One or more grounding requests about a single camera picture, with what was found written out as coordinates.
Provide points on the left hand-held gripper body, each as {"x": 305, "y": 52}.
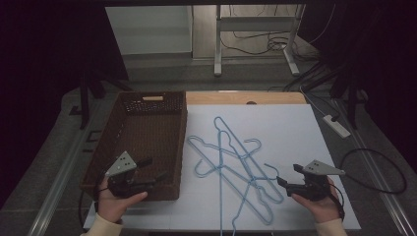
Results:
{"x": 122, "y": 165}

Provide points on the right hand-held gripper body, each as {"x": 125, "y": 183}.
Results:
{"x": 314, "y": 188}

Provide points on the brown wicker basket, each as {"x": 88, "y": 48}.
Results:
{"x": 147, "y": 137}

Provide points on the person's right hand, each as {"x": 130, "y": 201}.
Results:
{"x": 324, "y": 209}

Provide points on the person's left hand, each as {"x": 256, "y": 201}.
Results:
{"x": 113, "y": 208}

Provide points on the white foam board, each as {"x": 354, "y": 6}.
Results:
{"x": 288, "y": 137}

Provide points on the white power strip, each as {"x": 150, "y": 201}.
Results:
{"x": 337, "y": 128}

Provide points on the black tripod stand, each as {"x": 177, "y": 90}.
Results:
{"x": 84, "y": 98}
{"x": 352, "y": 98}

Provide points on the dark curtain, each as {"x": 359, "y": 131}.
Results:
{"x": 393, "y": 65}
{"x": 39, "y": 65}

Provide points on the white cabinet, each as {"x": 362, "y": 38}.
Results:
{"x": 150, "y": 29}

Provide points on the aluminium frame rail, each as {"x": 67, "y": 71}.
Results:
{"x": 390, "y": 200}
{"x": 55, "y": 190}

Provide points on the white desk frame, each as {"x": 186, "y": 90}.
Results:
{"x": 255, "y": 23}

